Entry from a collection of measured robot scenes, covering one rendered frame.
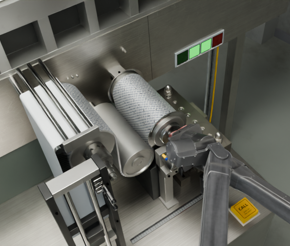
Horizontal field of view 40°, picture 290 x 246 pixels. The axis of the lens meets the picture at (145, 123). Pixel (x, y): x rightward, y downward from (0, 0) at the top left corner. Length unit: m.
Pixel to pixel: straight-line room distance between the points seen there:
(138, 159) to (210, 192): 0.40
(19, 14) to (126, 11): 0.38
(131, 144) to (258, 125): 1.83
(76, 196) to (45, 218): 0.52
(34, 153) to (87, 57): 0.42
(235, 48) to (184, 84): 1.15
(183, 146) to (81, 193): 0.29
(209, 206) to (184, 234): 0.57
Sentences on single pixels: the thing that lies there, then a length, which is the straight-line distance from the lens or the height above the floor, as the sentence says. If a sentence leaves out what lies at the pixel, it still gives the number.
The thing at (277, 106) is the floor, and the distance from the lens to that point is 3.12.
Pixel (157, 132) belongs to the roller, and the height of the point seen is 1.28.
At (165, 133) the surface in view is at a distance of 1.21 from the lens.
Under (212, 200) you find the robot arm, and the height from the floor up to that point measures 1.43.
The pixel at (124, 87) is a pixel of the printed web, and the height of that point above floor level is 1.31.
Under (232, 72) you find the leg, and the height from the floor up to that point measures 0.73.
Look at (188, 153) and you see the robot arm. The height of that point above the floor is 1.40.
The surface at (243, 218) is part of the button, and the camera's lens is 1.47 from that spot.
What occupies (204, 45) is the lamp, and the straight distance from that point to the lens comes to 1.66.
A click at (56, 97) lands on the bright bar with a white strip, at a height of 1.44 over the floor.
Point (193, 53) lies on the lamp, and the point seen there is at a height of 1.18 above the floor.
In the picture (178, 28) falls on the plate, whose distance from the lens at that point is 1.52.
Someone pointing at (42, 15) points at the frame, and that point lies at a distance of 1.20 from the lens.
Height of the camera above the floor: 2.21
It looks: 49 degrees down
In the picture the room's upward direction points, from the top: 6 degrees counter-clockwise
